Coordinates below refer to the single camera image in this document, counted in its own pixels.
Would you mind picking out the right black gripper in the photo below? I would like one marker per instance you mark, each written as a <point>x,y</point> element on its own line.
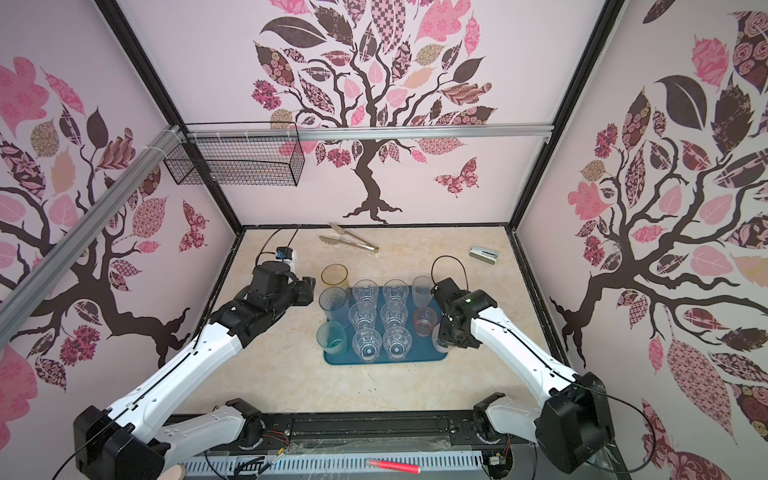
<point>444,294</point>

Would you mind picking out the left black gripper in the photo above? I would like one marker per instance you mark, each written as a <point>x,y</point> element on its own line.
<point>306,288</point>

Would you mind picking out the pink plastic cup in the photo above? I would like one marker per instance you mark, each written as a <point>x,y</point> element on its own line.
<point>425,320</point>

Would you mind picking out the clear glass back tall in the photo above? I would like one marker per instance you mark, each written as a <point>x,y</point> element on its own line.
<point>421,291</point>

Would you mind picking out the grey blue plastic cup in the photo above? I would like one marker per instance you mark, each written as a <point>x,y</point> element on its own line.
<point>335,305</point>

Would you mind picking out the amber yellow tall glass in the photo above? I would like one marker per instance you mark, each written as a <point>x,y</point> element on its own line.
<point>335,275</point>

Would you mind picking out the green plastic cup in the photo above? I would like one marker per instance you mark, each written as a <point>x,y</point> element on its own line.
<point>332,338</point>

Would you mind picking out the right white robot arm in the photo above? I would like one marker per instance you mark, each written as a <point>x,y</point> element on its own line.
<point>571,421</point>

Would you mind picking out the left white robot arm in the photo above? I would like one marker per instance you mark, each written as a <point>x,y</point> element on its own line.
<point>157,398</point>

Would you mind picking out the teal rectangular tray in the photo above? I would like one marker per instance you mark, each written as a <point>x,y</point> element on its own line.
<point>422,349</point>

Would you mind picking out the white stapler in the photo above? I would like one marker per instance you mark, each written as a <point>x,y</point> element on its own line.
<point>484,254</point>

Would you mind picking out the metal serving tongs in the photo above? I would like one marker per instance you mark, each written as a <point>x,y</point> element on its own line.
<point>344,237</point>

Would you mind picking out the pink marker pen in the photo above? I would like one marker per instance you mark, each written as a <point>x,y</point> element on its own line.
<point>393,466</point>

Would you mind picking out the beige round sponge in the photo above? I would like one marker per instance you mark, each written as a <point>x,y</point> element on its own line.
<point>176,472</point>

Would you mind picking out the black wire mesh basket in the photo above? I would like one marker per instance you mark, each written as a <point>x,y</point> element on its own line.
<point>260,153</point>

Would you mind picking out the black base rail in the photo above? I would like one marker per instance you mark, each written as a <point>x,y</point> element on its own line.
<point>390,427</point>

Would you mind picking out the white slotted cable duct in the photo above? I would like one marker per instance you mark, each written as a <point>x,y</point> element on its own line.
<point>329,465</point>

